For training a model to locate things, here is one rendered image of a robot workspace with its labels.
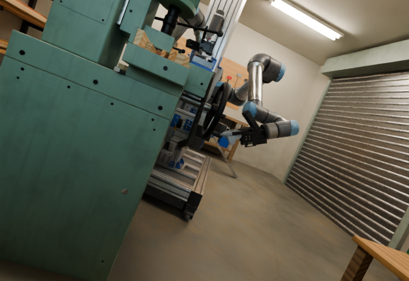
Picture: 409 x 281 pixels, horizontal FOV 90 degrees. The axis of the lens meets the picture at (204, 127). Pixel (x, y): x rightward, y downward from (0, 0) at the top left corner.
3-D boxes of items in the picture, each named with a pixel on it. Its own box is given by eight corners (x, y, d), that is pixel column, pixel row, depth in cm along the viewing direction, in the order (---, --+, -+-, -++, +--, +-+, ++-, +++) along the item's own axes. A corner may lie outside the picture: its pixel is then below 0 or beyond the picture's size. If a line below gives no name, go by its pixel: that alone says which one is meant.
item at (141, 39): (138, 45, 63) (144, 30, 63) (132, 43, 63) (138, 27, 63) (159, 72, 123) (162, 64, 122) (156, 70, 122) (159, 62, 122)
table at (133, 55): (210, 97, 68) (217, 80, 67) (120, 59, 63) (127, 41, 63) (196, 98, 127) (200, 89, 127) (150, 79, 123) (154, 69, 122)
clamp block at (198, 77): (206, 92, 90) (213, 72, 89) (177, 79, 88) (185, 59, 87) (202, 93, 105) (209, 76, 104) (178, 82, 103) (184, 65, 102)
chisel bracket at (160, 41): (168, 56, 89) (175, 38, 88) (137, 42, 87) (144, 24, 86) (169, 59, 96) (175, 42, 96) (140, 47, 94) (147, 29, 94)
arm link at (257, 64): (254, 42, 118) (252, 108, 92) (269, 50, 121) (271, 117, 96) (242, 56, 127) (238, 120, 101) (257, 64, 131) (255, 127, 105)
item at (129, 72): (179, 98, 76) (183, 87, 76) (124, 75, 73) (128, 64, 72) (180, 98, 115) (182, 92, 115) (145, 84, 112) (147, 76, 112)
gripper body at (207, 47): (215, 40, 113) (212, 46, 125) (200, 36, 112) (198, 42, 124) (212, 54, 114) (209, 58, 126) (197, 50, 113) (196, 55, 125)
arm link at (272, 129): (277, 123, 91) (269, 121, 99) (267, 124, 90) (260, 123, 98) (278, 139, 92) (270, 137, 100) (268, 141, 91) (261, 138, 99)
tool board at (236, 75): (238, 110, 438) (254, 71, 430) (148, 72, 397) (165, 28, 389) (237, 110, 442) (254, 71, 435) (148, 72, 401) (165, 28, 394)
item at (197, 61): (210, 72, 90) (215, 60, 90) (188, 62, 89) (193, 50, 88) (207, 75, 103) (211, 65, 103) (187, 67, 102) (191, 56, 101)
